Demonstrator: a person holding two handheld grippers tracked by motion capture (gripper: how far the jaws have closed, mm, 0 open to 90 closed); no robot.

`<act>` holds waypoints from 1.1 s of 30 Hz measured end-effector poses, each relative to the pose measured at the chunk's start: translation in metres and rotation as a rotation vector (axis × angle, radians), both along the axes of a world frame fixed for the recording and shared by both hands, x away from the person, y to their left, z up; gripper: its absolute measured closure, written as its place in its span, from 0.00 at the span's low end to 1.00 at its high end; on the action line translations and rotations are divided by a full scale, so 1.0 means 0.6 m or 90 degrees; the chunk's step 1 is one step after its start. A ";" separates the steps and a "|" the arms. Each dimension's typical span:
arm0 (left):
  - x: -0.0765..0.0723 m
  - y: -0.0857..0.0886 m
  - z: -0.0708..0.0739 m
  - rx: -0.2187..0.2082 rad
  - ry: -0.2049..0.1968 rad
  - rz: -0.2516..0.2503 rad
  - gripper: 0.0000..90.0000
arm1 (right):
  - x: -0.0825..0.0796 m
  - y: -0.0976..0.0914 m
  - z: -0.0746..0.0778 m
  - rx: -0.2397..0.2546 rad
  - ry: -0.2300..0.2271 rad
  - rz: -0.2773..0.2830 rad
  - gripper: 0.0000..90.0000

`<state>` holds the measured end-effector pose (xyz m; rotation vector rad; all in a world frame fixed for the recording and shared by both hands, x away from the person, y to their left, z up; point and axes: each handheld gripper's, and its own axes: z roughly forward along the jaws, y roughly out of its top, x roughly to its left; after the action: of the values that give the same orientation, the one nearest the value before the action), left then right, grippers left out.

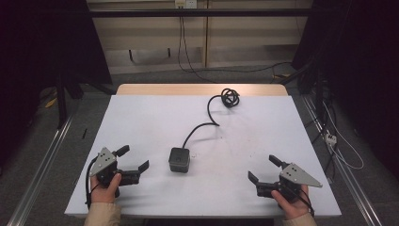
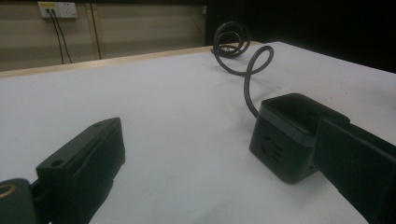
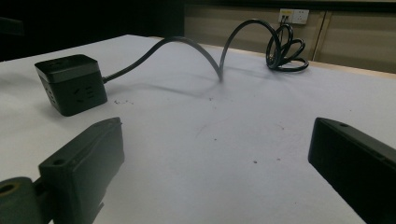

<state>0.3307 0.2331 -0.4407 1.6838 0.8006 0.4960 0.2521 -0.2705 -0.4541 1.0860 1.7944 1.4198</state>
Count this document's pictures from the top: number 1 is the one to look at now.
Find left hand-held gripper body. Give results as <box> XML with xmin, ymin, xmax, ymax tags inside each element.
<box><xmin>88</xmin><ymin>146</ymin><xmax>141</xmax><ymax>187</ymax></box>

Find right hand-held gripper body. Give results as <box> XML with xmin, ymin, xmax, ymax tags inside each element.
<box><xmin>255</xmin><ymin>162</ymin><xmax>324</xmax><ymax>203</ymax></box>

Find black power adapter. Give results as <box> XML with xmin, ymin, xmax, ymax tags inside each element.
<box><xmin>168</xmin><ymin>147</ymin><xmax>191</xmax><ymax>174</ymax></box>

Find black adapter cable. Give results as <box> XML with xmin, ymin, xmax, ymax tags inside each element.
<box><xmin>182</xmin><ymin>88</ymin><xmax>241</xmax><ymax>150</ymax></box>

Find person's left hand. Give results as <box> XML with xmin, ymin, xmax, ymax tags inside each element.
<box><xmin>89</xmin><ymin>172</ymin><xmax>122</xmax><ymax>204</ymax></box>

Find person's right hand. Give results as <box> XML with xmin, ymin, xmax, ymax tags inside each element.
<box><xmin>271</xmin><ymin>184</ymin><xmax>311</xmax><ymax>220</ymax></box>

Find white table mat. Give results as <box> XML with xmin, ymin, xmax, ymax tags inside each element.
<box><xmin>64</xmin><ymin>94</ymin><xmax>343</xmax><ymax>218</ymax></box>

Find white power strip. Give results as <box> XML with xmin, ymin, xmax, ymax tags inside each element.
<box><xmin>325</xmin><ymin>131</ymin><xmax>338</xmax><ymax>147</ymax></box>

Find black stand leg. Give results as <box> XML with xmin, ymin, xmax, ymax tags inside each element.
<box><xmin>56</xmin><ymin>73</ymin><xmax>69</xmax><ymax>130</ymax></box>

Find black curtain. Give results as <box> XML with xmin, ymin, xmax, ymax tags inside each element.
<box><xmin>291</xmin><ymin>0</ymin><xmax>399</xmax><ymax>180</ymax></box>
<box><xmin>0</xmin><ymin>0</ymin><xmax>113</xmax><ymax>172</ymax></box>

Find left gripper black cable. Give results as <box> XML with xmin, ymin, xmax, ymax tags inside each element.
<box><xmin>84</xmin><ymin>155</ymin><xmax>102</xmax><ymax>210</ymax></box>

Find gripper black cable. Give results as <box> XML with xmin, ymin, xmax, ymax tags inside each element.
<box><xmin>293</xmin><ymin>187</ymin><xmax>316</xmax><ymax>218</ymax></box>
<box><xmin>84</xmin><ymin>155</ymin><xmax>102</xmax><ymax>210</ymax></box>

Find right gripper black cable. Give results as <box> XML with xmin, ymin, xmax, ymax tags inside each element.
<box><xmin>293</xmin><ymin>187</ymin><xmax>316</xmax><ymax>218</ymax></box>

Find aluminium floor rail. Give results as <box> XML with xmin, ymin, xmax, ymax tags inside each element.
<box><xmin>7</xmin><ymin>116</ymin><xmax>74</xmax><ymax>226</ymax></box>
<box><xmin>301</xmin><ymin>94</ymin><xmax>384</xmax><ymax>226</ymax></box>

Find white floor cable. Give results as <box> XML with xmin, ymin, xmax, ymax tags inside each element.
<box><xmin>322</xmin><ymin>102</ymin><xmax>365</xmax><ymax>171</ymax></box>

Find black floor cable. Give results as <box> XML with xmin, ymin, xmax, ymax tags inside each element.
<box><xmin>194</xmin><ymin>61</ymin><xmax>294</xmax><ymax>84</ymax></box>

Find black hanging wall cables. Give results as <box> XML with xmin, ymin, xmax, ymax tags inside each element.
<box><xmin>177</xmin><ymin>8</ymin><xmax>217</xmax><ymax>84</ymax></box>

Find black horizontal frame bar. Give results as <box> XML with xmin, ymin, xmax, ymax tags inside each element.
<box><xmin>88</xmin><ymin>8</ymin><xmax>316</xmax><ymax>18</ymax></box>

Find white wall socket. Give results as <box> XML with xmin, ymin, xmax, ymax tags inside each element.
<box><xmin>174</xmin><ymin>0</ymin><xmax>198</xmax><ymax>9</ymax></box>

